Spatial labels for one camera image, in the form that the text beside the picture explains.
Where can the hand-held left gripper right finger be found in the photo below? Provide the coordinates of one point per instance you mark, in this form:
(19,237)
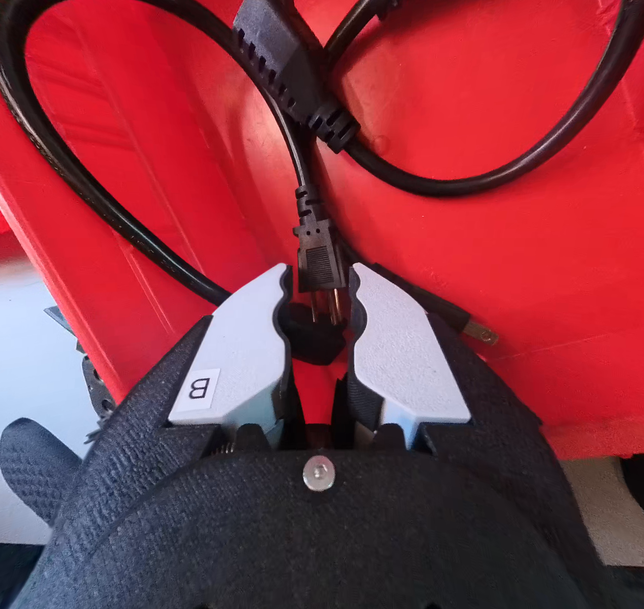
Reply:
(402,362)

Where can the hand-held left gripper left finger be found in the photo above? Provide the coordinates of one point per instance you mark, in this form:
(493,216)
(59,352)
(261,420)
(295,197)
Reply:
(236,357)

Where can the red plastic bin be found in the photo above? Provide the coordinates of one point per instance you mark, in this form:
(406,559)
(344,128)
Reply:
(503,267)

